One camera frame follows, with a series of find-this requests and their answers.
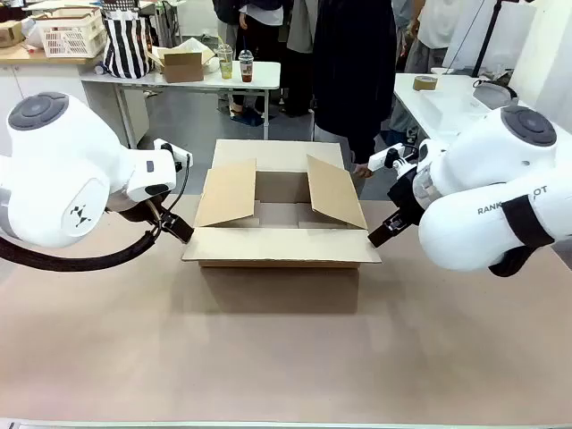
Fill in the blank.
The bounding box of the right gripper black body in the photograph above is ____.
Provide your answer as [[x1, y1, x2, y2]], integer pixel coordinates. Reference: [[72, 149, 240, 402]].
[[386, 169, 425, 225]]

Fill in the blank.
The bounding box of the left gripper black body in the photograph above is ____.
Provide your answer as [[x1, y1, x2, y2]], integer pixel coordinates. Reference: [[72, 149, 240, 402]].
[[105, 198, 164, 225]]

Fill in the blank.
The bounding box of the large brown cardboard box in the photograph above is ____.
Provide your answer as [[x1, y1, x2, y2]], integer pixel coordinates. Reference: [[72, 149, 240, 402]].
[[181, 139, 383, 269]]

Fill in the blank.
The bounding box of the person's left forearm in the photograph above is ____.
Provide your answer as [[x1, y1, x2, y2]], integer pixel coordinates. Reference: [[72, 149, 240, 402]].
[[350, 109, 388, 165]]

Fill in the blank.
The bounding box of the small open cardboard box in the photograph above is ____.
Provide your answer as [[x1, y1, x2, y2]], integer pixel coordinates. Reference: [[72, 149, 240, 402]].
[[148, 44, 216, 85]]

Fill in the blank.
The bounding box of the small flat cardboard box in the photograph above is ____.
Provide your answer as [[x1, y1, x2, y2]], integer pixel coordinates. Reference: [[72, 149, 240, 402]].
[[0, 20, 26, 49]]

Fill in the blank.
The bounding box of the clear plastic tray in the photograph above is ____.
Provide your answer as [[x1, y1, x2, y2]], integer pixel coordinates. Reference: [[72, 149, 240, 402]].
[[422, 91, 492, 135]]

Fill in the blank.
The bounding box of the white work table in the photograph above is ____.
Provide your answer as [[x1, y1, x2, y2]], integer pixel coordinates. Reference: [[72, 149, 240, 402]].
[[392, 72, 537, 149]]

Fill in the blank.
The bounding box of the brown tape roll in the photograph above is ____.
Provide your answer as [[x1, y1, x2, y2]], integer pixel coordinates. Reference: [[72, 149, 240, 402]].
[[412, 74, 441, 92]]

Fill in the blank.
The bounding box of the white cabinet wooden top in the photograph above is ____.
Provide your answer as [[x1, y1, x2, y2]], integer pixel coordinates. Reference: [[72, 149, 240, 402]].
[[0, 42, 151, 158]]

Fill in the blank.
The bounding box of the person in black sweatshirt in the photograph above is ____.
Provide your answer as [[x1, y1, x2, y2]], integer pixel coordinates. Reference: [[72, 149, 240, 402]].
[[310, 0, 399, 180]]

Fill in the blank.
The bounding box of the bystander in white shirt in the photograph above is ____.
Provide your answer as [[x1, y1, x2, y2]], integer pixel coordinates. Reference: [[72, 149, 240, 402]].
[[388, 0, 452, 145]]

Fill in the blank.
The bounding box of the black white striped bag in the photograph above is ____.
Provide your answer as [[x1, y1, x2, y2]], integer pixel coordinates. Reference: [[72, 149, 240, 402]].
[[102, 12, 156, 80]]

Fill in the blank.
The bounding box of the plastic cup green drink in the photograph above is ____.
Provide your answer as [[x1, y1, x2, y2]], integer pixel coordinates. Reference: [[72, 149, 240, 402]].
[[216, 43, 235, 81]]

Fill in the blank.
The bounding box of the white folding table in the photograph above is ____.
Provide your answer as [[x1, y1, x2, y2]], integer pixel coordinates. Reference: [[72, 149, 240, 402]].
[[80, 60, 282, 142]]

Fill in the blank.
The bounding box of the white packing paper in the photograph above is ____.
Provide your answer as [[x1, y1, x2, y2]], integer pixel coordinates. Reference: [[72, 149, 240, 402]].
[[172, 38, 218, 75]]

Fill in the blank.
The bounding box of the iced brown drink cup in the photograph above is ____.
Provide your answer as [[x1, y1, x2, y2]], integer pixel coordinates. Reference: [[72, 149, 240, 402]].
[[238, 38, 256, 84]]

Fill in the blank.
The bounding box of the black tripod stand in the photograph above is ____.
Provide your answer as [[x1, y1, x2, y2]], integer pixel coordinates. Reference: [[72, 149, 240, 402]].
[[471, 0, 510, 80]]

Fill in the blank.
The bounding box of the white plastic lattice basket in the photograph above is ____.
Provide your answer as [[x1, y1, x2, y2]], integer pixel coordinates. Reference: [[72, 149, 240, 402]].
[[35, 7, 108, 59]]

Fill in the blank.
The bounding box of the bystander in grey coat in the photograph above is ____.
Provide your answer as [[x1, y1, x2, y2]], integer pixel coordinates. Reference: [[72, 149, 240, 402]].
[[281, 0, 316, 118]]

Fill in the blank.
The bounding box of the bystander in black trousers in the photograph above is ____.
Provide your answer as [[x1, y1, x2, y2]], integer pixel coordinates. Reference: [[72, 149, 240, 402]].
[[212, 0, 287, 120]]

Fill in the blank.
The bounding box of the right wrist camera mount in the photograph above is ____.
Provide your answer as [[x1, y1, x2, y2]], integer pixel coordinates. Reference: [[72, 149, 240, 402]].
[[368, 143, 421, 173]]

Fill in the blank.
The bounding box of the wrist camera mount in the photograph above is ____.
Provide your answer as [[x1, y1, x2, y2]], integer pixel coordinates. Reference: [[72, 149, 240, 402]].
[[368, 143, 421, 173], [154, 138, 194, 173]]

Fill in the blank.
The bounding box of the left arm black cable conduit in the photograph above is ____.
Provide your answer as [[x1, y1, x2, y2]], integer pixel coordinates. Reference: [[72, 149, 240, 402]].
[[0, 225, 164, 274]]

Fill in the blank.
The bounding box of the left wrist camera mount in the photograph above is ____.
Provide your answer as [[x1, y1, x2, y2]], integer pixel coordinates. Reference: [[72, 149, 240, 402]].
[[154, 138, 194, 173]]

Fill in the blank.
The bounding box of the grey rounded object black strap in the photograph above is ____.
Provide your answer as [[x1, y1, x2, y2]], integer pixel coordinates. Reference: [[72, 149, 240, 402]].
[[472, 78, 520, 111]]

